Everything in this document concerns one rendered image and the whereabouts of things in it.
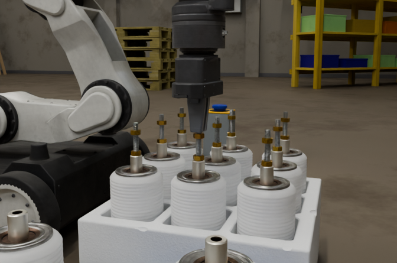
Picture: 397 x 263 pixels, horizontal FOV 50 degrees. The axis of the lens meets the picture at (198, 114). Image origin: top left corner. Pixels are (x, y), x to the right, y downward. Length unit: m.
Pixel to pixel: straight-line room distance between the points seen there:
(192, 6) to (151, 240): 0.38
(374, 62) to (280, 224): 6.39
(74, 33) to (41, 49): 10.67
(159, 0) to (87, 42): 9.18
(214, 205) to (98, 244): 0.21
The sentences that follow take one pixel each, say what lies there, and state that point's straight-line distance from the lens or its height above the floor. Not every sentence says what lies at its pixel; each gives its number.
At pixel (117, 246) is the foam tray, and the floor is 0.14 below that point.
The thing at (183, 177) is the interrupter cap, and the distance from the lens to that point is 0.74.
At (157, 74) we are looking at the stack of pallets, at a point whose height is 0.21.
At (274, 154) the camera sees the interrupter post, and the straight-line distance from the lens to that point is 0.82.
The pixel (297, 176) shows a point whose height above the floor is 0.24.
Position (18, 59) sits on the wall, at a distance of 12.26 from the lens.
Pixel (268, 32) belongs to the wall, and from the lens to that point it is 9.61.
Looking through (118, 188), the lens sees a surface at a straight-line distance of 0.77.
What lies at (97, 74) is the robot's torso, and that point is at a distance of 1.14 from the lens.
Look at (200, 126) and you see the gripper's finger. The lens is 0.71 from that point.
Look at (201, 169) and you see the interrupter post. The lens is 0.74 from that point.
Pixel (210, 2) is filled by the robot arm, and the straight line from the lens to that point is 0.68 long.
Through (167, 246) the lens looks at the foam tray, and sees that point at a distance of 0.72.
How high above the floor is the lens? 0.46
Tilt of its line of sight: 8 degrees down
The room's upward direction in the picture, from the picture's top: straight up
